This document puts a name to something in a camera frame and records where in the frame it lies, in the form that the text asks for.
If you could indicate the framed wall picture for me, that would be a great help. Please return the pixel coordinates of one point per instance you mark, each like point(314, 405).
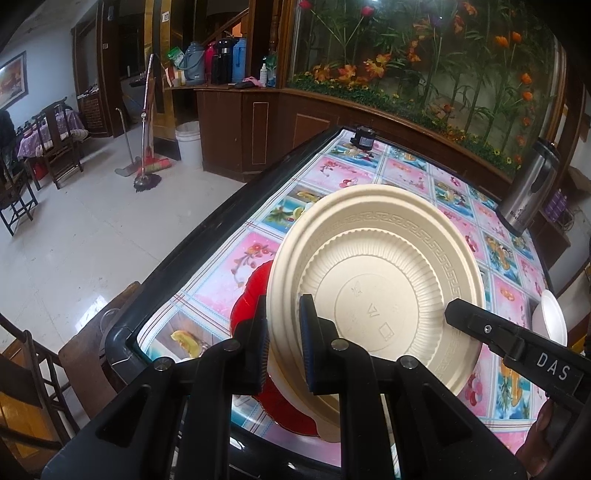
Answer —
point(11, 81)

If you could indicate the black framed table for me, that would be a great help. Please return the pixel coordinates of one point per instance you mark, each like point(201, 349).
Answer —
point(207, 217)

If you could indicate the purple bottles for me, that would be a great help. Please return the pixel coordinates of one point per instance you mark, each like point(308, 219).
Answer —
point(556, 205)

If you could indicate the white spray bottle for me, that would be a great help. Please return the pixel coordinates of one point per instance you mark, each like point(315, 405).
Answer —
point(263, 76)

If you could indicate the red broom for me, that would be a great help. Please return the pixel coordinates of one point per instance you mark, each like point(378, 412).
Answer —
point(159, 164)

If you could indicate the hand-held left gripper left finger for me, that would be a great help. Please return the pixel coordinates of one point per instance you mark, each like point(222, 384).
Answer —
point(263, 355)

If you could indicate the small white foam bowl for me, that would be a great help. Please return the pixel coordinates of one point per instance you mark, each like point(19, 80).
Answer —
point(550, 318)

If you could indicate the red plate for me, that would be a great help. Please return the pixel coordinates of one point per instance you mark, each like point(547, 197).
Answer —
point(247, 295)

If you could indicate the black flask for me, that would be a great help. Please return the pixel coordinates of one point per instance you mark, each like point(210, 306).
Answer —
point(224, 62)

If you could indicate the pink cloth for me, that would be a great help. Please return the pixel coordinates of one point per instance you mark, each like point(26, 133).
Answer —
point(249, 82)

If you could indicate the dark mop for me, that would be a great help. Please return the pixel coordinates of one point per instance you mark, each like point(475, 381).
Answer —
point(147, 180)

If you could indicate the green packet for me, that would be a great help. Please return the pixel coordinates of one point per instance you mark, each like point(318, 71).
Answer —
point(174, 55)

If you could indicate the grey-green thermos jug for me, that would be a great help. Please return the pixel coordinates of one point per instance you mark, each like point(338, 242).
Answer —
point(193, 64)

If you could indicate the woven basket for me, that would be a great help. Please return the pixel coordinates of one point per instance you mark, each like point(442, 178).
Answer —
point(90, 113)

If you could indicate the blue bottle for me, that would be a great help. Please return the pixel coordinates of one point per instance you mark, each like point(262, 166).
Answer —
point(239, 60)

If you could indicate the small black device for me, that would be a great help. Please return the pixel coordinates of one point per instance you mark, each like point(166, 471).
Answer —
point(364, 137)

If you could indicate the cardboard box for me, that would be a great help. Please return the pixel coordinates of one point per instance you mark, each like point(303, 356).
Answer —
point(579, 180)

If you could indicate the person's right hand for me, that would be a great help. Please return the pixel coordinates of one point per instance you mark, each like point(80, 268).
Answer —
point(535, 452)

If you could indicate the green bottle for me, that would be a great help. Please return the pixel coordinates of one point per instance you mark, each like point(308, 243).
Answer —
point(271, 71)

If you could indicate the large beige ribbed bowl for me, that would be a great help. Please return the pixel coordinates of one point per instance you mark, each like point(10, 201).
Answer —
point(392, 258)

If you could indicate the stainless steel thermos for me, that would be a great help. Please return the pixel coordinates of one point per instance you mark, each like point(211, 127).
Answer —
point(526, 189)

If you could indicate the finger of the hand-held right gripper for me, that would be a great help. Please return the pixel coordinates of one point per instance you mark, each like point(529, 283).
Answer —
point(485, 328)

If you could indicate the artificial flower display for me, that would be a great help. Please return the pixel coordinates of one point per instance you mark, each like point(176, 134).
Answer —
point(415, 55)

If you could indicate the printed floral tablecloth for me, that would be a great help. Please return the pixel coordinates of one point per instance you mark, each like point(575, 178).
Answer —
point(258, 249)

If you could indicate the brown wooden stool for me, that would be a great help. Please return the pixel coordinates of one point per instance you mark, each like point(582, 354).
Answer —
point(92, 355)

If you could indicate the table with purple cloth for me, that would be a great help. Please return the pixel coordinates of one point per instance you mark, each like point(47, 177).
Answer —
point(37, 134)

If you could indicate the white plastic bucket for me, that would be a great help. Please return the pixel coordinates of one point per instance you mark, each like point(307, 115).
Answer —
point(189, 145)

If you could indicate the red flask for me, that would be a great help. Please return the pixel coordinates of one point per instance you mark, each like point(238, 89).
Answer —
point(210, 64)

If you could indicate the brown wooden cabinet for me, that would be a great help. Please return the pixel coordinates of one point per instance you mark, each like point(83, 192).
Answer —
point(240, 124)

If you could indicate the dark wooden chair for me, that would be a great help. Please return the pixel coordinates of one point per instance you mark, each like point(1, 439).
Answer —
point(62, 147)
point(16, 194)
point(32, 392)

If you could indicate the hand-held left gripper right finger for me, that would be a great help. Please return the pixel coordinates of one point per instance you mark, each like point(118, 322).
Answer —
point(307, 355)

